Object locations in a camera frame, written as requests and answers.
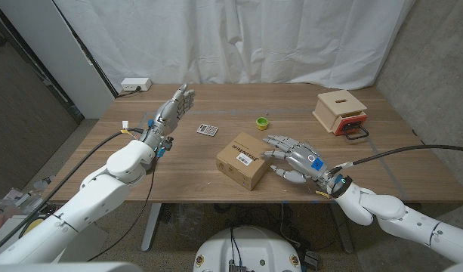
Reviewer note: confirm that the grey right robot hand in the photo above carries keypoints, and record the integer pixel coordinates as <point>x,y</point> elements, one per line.
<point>304,160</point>

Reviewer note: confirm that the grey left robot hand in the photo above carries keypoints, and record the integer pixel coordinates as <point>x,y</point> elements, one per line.
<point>170,111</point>

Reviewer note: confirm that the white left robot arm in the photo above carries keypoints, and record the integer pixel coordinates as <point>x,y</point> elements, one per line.
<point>102,192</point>

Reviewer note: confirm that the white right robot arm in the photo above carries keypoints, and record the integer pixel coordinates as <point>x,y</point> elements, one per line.
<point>386,211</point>

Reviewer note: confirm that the small grey calculator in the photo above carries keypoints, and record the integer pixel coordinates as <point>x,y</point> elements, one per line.
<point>207,130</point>

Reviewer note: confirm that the green yellow cup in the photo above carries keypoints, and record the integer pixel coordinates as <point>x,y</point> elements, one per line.
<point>262,123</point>

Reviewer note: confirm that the wooden slotted box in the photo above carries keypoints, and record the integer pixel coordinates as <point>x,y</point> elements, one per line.
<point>340,102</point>

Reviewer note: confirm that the brown cardboard packing box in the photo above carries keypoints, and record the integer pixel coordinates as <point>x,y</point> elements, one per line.
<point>231,170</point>

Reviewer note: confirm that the white power strip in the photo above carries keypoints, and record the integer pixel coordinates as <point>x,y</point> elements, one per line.
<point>134,84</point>

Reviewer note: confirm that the grey metal table leg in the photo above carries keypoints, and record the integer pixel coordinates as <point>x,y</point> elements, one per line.
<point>151,226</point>
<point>343,234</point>

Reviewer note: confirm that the white fabric curtain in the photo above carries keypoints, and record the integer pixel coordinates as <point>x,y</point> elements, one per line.
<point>235,38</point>

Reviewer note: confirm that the grey floor power adapter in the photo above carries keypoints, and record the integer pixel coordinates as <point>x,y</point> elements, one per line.
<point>313,259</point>

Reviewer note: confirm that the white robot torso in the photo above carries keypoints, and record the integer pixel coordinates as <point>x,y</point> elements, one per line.
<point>248,249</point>

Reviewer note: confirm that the white leaning panel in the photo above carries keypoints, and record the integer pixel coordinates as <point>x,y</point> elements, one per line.
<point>65,56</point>

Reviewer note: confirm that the yellow black pendant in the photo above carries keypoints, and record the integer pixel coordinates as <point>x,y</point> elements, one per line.
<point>30,226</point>

